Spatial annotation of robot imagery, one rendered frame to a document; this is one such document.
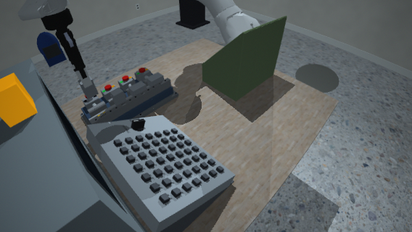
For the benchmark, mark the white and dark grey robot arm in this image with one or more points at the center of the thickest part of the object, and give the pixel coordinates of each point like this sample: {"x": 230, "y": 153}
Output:
{"x": 228, "y": 17}

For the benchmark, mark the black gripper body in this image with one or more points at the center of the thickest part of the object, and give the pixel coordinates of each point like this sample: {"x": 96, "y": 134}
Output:
{"x": 59, "y": 22}

